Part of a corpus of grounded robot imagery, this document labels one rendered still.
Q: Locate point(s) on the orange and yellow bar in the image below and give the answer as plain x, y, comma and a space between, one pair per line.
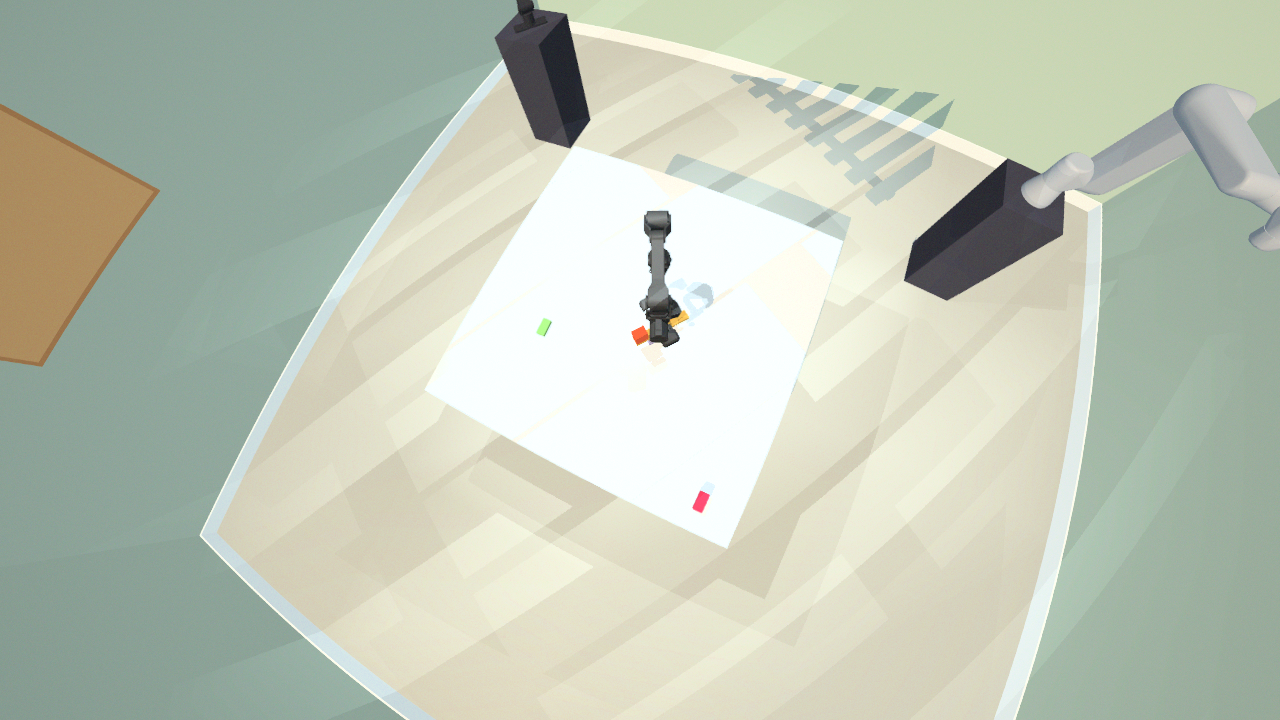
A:
641, 335

